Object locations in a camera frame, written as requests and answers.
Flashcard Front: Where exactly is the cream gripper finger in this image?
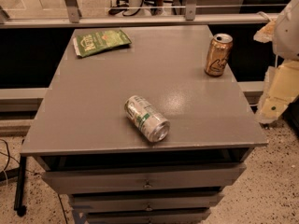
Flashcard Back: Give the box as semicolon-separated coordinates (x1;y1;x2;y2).
253;21;276;43
255;60;299;124

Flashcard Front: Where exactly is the orange soda can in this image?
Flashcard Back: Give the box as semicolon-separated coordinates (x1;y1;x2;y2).
205;34;233;77

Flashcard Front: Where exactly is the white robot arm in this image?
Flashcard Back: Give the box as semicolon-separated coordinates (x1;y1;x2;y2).
255;0;299;124

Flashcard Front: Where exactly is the silver green soda can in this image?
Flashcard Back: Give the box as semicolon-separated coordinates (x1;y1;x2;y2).
124;95;170;143

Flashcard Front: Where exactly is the green jalapeno chip bag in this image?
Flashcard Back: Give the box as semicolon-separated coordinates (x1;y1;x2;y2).
73;30;132;58

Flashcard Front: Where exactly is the top grey drawer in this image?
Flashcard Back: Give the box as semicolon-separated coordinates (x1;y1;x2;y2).
42;163;246;194

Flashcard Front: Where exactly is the grey drawer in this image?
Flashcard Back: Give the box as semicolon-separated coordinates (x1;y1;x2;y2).
86;208;210;224
70;191;223;213
42;163;246;194

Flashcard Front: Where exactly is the bottom grey drawer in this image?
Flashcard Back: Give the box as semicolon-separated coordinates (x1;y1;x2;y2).
86;208;210;224

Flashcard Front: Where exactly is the grey drawer cabinet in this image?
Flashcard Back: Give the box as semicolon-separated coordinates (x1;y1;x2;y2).
21;26;266;224

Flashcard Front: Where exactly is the middle grey drawer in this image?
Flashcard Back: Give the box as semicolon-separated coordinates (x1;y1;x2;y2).
70;191;223;213

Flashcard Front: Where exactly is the grey metal railing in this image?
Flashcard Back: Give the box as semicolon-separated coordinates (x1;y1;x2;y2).
0;0;282;29

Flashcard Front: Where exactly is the black metal stand leg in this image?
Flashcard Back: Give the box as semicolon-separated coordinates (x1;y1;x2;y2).
14;157;26;217

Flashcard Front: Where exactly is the black floor cable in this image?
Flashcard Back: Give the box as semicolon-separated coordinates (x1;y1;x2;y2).
0;137;20;185

